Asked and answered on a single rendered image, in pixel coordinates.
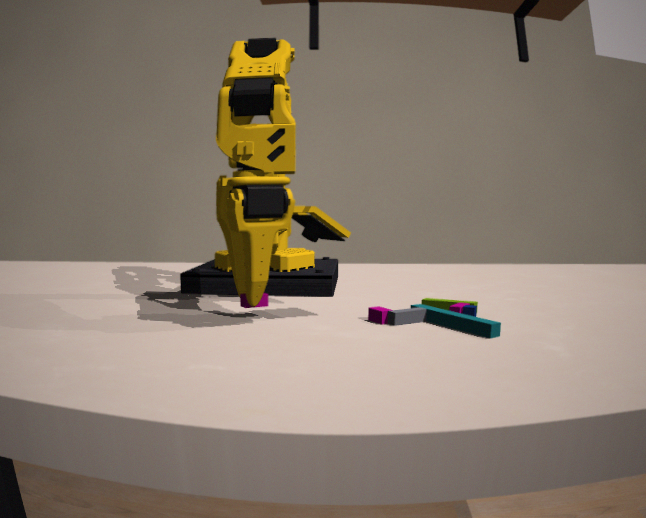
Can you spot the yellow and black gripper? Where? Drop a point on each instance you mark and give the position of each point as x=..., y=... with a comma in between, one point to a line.
x=257, y=197

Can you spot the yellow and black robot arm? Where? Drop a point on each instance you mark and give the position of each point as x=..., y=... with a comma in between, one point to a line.
x=254, y=90

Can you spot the turquoise rod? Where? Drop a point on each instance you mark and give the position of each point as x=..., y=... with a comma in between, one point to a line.
x=470, y=324

